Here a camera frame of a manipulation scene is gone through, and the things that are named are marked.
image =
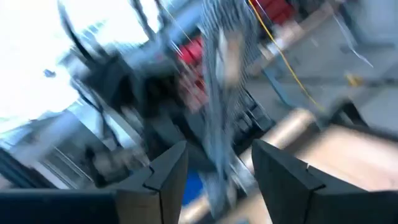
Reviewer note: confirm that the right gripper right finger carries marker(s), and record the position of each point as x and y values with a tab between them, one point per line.
289	193

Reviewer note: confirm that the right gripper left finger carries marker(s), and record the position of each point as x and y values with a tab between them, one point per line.
161	186

